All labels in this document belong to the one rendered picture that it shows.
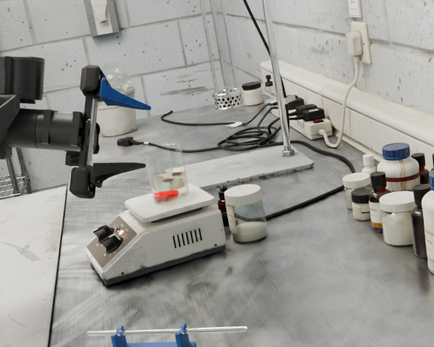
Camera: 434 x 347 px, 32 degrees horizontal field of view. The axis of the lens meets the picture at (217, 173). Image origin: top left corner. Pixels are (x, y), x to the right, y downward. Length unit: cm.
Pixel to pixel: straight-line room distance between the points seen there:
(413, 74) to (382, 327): 63
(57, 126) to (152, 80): 254
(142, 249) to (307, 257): 24
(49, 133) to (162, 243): 23
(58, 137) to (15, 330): 27
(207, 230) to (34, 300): 28
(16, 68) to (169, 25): 252
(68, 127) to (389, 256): 48
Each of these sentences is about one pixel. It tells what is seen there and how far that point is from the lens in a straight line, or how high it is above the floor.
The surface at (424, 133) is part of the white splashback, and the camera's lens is 130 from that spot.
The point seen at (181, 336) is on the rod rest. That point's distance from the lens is 87.
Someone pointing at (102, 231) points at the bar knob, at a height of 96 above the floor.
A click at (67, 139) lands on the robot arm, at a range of 107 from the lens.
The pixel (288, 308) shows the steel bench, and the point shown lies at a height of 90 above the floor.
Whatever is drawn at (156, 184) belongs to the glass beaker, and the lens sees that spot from 115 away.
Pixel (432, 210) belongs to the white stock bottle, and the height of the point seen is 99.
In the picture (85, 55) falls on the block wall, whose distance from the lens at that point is 357.
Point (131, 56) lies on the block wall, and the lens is 358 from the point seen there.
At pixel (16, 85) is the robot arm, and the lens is 109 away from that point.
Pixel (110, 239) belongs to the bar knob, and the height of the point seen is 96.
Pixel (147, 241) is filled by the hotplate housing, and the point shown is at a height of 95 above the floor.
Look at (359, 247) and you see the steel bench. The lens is 111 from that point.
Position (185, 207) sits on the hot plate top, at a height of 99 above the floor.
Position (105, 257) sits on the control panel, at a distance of 114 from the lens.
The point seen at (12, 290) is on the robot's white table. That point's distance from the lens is 121.
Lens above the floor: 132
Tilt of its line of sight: 15 degrees down
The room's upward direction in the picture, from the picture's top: 10 degrees counter-clockwise
